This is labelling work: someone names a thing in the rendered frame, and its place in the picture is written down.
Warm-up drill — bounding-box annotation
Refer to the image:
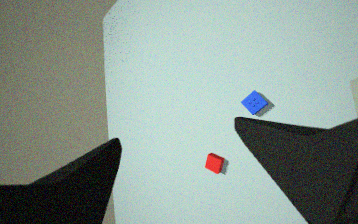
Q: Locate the red block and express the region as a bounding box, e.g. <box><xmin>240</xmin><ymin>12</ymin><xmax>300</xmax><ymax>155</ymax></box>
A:
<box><xmin>205</xmin><ymin>153</ymin><xmax>225</xmax><ymax>174</ymax></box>

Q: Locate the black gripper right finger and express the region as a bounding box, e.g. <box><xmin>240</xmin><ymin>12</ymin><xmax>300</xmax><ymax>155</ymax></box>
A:
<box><xmin>235</xmin><ymin>117</ymin><xmax>358</xmax><ymax>224</ymax></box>

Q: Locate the blue block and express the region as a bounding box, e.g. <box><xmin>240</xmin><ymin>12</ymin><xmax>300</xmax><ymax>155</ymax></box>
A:
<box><xmin>241</xmin><ymin>90</ymin><xmax>268</xmax><ymax>115</ymax></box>

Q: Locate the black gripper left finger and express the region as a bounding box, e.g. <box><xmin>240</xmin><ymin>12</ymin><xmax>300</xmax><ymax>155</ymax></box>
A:
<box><xmin>0</xmin><ymin>138</ymin><xmax>122</xmax><ymax>224</ymax></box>

